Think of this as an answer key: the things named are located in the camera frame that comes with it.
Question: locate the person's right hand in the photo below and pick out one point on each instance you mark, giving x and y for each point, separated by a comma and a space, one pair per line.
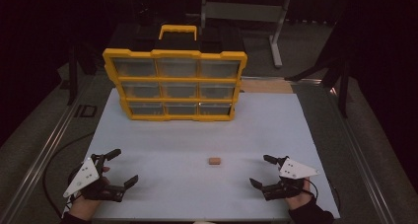
297, 201

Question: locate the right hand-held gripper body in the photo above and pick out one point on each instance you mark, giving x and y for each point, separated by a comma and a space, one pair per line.
292, 171

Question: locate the person's left hand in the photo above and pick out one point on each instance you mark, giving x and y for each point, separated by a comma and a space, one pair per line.
83, 208

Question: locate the metal rail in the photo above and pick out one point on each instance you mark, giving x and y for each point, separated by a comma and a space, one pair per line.
39, 158
358, 158

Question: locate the yellow drawer organizer cabinet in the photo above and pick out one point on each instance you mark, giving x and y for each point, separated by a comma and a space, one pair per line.
177, 80

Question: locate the black tripod stand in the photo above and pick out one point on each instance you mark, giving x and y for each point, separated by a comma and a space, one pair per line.
343, 86
72, 82

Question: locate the small brown block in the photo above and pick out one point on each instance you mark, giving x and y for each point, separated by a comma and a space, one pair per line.
214, 161

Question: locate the set of clear drawers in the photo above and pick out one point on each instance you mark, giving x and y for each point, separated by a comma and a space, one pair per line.
177, 67

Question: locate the grey metal stand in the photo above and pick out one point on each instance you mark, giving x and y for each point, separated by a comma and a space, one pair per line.
243, 12

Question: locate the clear plastic drawer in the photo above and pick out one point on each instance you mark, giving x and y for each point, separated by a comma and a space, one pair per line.
146, 108

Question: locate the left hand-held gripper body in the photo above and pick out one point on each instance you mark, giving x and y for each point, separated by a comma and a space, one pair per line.
82, 179

